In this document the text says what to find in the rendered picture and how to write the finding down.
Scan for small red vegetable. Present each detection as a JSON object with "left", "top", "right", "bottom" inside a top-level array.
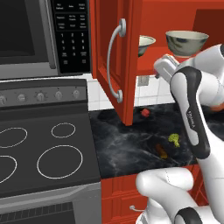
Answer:
[{"left": 140, "top": 108, "right": 151, "bottom": 118}]

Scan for pale green patterned bowl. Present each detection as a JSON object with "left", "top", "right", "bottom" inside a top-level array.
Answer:
[
  {"left": 164, "top": 30, "right": 210, "bottom": 58},
  {"left": 137, "top": 34, "right": 157, "bottom": 58}
]

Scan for orange sweet potato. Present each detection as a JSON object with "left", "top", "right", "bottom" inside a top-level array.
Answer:
[{"left": 154, "top": 143, "right": 169, "bottom": 160}]

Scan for grey microwave door handle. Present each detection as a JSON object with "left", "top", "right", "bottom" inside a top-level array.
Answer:
[{"left": 38, "top": 0, "right": 57, "bottom": 70}]

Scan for grey drawer handle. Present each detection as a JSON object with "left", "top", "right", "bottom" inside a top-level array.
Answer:
[{"left": 129, "top": 204, "right": 147, "bottom": 213}]

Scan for green broccoli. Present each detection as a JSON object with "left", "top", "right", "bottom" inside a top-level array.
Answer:
[{"left": 167, "top": 133, "right": 181, "bottom": 148}]

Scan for grey wall socket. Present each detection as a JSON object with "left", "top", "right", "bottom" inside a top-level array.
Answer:
[{"left": 136, "top": 74, "right": 150, "bottom": 88}]

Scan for black hob with oven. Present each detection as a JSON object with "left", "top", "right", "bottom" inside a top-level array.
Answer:
[{"left": 0, "top": 78, "right": 102, "bottom": 224}]

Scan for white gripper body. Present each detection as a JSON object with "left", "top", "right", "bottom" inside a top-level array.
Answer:
[{"left": 153, "top": 53, "right": 184, "bottom": 84}]

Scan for orange round item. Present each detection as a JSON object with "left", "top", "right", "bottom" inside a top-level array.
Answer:
[{"left": 208, "top": 103, "right": 224, "bottom": 113}]

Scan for red cupboard door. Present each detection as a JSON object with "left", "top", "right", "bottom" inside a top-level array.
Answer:
[{"left": 88, "top": 0, "right": 144, "bottom": 127}]

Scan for grey curved cupboard handle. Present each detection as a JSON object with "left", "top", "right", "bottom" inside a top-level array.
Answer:
[{"left": 106, "top": 17, "right": 128, "bottom": 104}]

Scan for red wall cupboard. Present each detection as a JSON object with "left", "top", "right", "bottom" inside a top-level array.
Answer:
[{"left": 136, "top": 0, "right": 224, "bottom": 77}]

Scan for red base cupboards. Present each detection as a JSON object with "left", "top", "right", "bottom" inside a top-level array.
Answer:
[{"left": 100, "top": 164, "right": 212, "bottom": 224}]

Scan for grey microwave oven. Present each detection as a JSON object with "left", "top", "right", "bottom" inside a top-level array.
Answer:
[{"left": 0, "top": 0, "right": 93, "bottom": 81}]

